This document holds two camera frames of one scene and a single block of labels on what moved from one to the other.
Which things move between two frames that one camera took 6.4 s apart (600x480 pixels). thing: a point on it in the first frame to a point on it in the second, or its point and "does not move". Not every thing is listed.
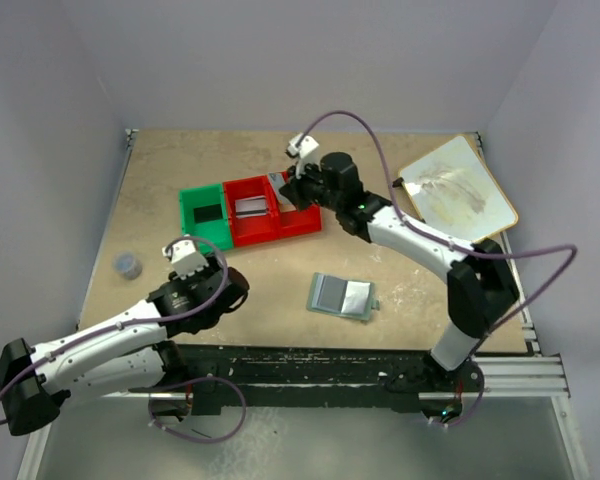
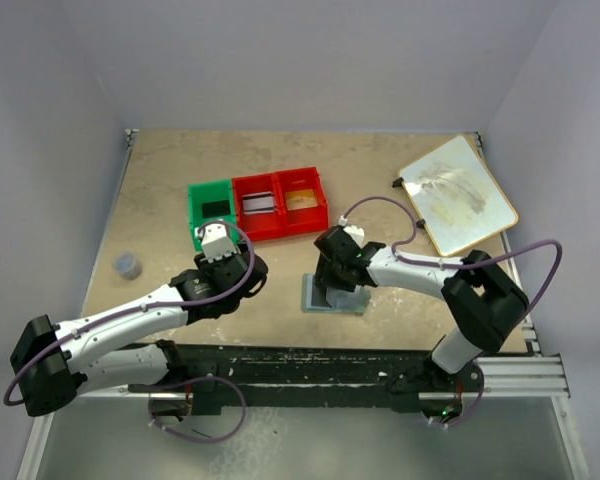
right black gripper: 296,190 to 331,270
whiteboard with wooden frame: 455,190 does not move
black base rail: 299,374 does not move
